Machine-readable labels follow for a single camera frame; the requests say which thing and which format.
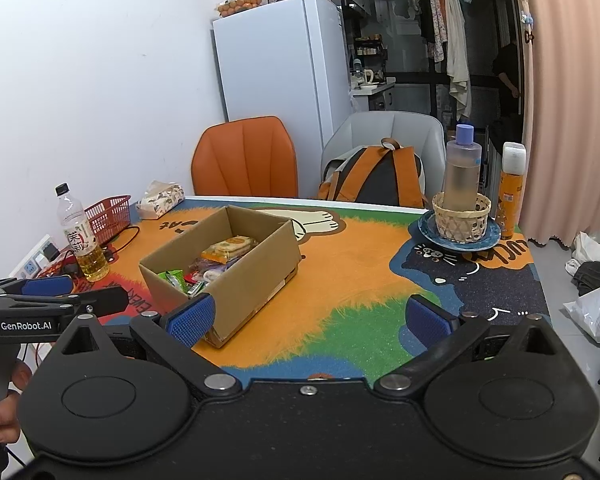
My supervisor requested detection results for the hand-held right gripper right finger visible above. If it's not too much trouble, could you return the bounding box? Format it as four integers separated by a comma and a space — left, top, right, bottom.
374, 295, 557, 395

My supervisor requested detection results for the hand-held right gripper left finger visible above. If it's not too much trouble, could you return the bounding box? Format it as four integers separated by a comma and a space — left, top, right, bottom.
50, 293, 242, 400

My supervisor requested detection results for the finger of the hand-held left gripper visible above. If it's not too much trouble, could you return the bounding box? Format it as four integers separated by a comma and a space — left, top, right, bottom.
0, 287, 131, 320
0, 275, 76, 298

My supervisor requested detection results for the pile of snack packets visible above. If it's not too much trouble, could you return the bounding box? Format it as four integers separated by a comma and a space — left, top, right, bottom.
157, 235, 259, 297

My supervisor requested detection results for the brown cardboard box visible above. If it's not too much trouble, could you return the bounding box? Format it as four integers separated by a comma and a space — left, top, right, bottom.
139, 205, 302, 348

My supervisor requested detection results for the person's left hand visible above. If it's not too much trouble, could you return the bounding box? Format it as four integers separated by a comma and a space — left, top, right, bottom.
0, 360, 33, 443

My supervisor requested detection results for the white power strip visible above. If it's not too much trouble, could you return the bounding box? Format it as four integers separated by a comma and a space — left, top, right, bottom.
10, 234, 61, 281

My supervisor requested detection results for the clear tea bottle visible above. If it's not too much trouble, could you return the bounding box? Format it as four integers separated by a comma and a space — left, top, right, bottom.
55, 182, 111, 282

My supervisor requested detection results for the red plastic basket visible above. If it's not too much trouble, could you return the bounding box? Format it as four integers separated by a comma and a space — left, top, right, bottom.
84, 195, 132, 248

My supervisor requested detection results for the colourful printed table mat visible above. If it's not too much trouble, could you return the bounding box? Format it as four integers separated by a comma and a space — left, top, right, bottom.
40, 196, 551, 386

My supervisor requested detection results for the woven basket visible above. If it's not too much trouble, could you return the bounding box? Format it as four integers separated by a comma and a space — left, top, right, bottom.
432, 191, 492, 243

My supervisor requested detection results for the blue plate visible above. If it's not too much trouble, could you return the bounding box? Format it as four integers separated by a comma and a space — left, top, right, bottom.
418, 210, 502, 253

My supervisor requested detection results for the printed tissue pack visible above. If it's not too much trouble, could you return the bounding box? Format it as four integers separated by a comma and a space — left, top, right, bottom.
136, 180, 185, 220

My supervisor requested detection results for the orange spray can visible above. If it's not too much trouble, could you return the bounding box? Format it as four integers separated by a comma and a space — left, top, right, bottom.
495, 141, 527, 240

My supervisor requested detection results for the clear bottle with blue cap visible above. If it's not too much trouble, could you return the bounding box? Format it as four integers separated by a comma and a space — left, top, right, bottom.
442, 124, 483, 211

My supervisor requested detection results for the orange and black backpack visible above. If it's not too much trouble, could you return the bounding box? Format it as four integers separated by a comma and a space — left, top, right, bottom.
317, 137, 427, 208

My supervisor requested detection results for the orange chair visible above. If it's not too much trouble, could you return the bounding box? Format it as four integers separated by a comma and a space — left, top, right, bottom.
191, 116, 299, 198

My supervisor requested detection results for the white plastic bag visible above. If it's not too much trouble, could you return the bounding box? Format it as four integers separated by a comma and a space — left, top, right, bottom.
562, 285, 600, 346

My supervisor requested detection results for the dark cloth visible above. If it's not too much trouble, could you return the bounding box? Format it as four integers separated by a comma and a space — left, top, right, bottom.
572, 260, 600, 296

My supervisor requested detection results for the crumpled plastic bag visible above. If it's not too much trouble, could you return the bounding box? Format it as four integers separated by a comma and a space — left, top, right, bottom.
567, 220, 600, 276

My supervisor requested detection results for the grey chair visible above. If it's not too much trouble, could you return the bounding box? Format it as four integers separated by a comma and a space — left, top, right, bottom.
321, 111, 445, 206

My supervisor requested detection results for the pink curtain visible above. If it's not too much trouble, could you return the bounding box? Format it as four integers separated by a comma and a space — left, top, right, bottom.
510, 0, 600, 251

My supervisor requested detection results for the white refrigerator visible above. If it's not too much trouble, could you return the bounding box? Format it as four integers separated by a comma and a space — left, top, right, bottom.
211, 0, 353, 156

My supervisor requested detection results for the white hanging garment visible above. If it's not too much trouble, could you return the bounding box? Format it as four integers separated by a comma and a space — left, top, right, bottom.
442, 0, 472, 121

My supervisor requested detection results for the floral hanging garment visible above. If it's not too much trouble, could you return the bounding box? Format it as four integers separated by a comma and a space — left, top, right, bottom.
426, 0, 448, 63

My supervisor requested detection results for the carton of eggs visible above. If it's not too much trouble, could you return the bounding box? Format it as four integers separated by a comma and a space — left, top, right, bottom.
215, 0, 263, 18

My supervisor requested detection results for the black cable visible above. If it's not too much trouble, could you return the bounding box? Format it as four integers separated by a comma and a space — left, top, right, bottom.
102, 225, 141, 263

